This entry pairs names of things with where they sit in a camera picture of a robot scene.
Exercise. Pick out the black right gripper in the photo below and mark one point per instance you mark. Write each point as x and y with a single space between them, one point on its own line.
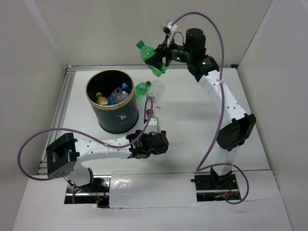
161 50

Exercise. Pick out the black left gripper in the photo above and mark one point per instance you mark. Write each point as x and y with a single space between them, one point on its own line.
149 134

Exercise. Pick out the green plastic soda bottle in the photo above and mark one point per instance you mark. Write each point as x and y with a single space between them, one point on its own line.
152 58

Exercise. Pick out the clear bottle red label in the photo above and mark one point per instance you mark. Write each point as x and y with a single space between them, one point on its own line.
149 114

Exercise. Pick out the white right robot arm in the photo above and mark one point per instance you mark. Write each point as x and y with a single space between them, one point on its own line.
235 124

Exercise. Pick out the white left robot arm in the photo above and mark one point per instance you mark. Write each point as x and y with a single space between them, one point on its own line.
66 154

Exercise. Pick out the blue cap bottle in bin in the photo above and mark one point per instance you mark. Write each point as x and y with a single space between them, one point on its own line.
118 95

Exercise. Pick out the dark round bin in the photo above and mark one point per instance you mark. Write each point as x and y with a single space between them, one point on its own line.
118 118

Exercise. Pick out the yellow cap bottle in bin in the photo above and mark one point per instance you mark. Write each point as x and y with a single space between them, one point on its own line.
101 100

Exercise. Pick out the clear plastic cup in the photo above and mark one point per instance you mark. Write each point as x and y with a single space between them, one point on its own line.
157 90

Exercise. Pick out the small green plastic bottle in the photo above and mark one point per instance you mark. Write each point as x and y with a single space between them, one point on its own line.
142 88

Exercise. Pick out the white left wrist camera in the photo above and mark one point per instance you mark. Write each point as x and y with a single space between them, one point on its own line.
152 126

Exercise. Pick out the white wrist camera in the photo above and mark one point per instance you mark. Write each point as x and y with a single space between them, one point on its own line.
169 28
152 126

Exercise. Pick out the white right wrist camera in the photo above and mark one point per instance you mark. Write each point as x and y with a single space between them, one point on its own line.
169 28

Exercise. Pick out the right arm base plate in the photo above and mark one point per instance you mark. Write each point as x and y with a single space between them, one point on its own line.
207 190

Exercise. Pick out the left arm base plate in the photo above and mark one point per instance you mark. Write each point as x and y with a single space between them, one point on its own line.
97 194

